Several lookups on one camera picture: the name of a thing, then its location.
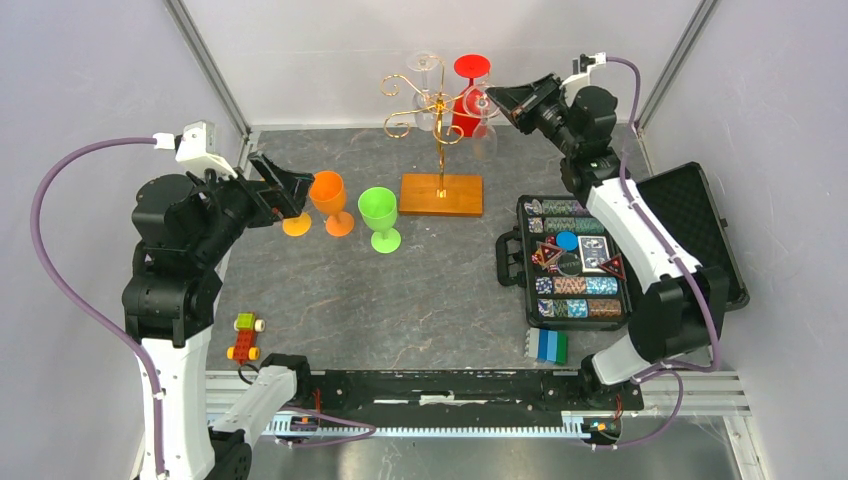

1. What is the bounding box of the yellow wine glass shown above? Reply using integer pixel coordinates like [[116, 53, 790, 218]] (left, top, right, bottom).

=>
[[282, 212, 312, 237]]

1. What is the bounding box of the red wine glass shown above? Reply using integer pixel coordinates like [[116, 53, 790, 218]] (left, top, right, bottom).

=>
[[452, 53, 491, 138]]

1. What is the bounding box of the blue green brick stack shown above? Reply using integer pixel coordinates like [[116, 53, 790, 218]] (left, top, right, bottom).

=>
[[525, 328, 568, 366]]

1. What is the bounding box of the clear dealer button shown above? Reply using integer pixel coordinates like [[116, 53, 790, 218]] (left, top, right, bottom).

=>
[[556, 252, 583, 277]]

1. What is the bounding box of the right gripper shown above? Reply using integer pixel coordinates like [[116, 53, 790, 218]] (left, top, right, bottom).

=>
[[485, 73, 579, 157]]

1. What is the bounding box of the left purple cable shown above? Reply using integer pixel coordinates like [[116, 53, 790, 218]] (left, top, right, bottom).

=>
[[29, 136, 177, 478]]

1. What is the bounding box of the clear glass back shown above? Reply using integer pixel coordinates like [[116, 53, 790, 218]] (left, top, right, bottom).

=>
[[407, 50, 441, 133]]

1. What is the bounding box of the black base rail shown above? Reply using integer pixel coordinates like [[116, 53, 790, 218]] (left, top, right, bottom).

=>
[[292, 369, 644, 429]]

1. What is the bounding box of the black poker chip case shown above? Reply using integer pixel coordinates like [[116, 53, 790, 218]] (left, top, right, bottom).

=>
[[495, 162, 750, 331]]

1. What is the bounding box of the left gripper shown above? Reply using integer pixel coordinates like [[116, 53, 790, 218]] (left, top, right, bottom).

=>
[[192, 147, 315, 261]]

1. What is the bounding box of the orange wine glass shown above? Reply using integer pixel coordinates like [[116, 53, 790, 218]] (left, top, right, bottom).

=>
[[309, 170, 354, 237]]

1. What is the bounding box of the purple cable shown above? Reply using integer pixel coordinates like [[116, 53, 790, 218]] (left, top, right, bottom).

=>
[[29, 136, 177, 478], [589, 56, 723, 452]]

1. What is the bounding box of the toy brick car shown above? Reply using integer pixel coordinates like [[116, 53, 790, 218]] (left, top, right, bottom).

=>
[[226, 312, 266, 366]]

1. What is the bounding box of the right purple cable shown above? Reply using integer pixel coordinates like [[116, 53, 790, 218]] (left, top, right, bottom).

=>
[[589, 56, 723, 452]]

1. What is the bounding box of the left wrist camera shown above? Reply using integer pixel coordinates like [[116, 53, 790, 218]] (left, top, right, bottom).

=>
[[175, 120, 237, 178]]

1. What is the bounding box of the blue playing card deck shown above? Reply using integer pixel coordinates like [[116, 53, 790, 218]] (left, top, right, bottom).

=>
[[578, 235, 610, 272]]

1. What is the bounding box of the clear flute glass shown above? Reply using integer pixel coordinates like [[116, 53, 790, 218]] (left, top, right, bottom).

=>
[[463, 82, 500, 161]]

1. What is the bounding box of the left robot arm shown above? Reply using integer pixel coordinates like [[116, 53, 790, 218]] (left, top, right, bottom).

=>
[[122, 152, 315, 479]]

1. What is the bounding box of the green wine glass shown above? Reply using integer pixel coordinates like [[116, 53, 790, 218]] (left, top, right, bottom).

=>
[[357, 186, 402, 254]]

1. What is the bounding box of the blue round chip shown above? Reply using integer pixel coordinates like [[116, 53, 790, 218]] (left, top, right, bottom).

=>
[[555, 231, 579, 251]]

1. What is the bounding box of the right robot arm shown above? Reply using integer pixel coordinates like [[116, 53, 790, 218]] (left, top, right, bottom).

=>
[[486, 74, 729, 408]]

